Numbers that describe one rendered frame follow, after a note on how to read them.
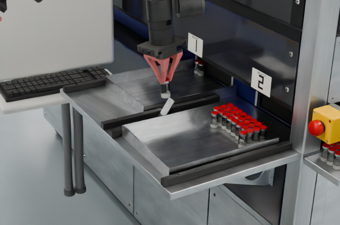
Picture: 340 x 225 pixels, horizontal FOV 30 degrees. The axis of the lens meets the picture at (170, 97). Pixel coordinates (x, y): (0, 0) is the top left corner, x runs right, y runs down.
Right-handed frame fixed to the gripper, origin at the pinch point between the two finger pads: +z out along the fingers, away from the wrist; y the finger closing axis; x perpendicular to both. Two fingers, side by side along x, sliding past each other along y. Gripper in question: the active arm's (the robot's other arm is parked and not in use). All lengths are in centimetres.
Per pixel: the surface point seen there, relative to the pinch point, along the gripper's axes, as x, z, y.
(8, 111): 74, 28, -1
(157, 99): 34, 25, 28
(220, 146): 0.8, 26.6, 19.5
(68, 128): 99, 57, 37
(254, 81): 3.0, 14.3, 37.8
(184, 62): 45, 23, 53
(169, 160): 5.1, 25.4, 4.0
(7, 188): 151, 104, 32
